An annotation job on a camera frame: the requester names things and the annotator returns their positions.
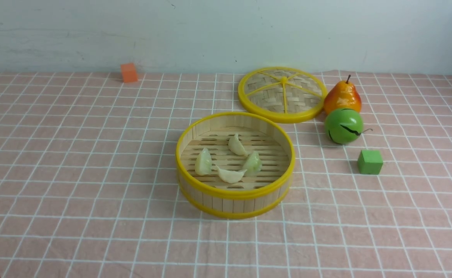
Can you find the cream dumpling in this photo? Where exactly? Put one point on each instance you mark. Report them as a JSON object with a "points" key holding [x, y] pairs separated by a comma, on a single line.
{"points": [[229, 176], [235, 146]]}

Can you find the pale green dumpling bottom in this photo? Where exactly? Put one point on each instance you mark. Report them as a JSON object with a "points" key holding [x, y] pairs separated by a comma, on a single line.
{"points": [[203, 163]]}

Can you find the pale green dumpling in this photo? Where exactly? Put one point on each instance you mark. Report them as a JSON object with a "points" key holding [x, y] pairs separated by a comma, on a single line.
{"points": [[252, 164], [203, 163]]}

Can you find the yellow bamboo steamer tray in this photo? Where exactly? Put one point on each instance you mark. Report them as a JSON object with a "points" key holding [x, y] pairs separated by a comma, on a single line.
{"points": [[252, 195]]}

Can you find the yellow woven steamer lid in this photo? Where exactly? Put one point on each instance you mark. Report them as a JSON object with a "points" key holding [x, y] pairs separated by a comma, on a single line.
{"points": [[281, 94]]}

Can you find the orange cube block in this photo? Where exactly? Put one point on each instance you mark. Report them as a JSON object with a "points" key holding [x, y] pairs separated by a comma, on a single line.
{"points": [[129, 72]]}

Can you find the green toy apple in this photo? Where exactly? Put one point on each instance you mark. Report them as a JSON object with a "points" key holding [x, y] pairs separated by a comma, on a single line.
{"points": [[344, 125]]}

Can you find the orange yellow toy pear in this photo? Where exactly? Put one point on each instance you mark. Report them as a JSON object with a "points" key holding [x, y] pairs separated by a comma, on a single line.
{"points": [[343, 95]]}

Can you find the green cube block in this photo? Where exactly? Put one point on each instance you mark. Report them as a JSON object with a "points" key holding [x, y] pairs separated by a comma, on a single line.
{"points": [[370, 162]]}

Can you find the pink checkered tablecloth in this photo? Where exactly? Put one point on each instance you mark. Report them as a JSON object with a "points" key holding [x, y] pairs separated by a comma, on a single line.
{"points": [[88, 185]]}

